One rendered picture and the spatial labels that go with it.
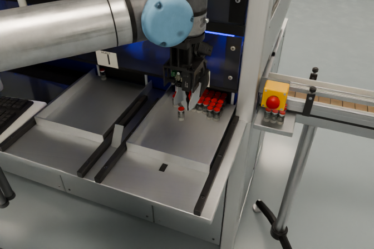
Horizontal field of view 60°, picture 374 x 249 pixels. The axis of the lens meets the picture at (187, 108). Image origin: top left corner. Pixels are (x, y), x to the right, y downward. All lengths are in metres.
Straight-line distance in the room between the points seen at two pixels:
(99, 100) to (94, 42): 0.77
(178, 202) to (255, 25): 0.51
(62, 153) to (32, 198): 1.15
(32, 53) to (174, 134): 0.66
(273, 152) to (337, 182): 0.43
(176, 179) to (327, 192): 1.40
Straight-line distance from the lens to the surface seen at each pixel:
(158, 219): 1.73
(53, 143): 1.08
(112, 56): 1.17
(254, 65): 0.98
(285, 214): 1.63
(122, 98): 1.21
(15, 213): 2.14
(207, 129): 1.05
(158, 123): 1.08
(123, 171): 0.94
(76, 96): 1.26
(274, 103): 0.99
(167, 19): 0.45
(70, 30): 0.45
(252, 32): 0.94
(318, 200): 2.11
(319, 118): 1.19
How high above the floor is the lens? 1.56
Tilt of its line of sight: 37 degrees down
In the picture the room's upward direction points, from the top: straight up
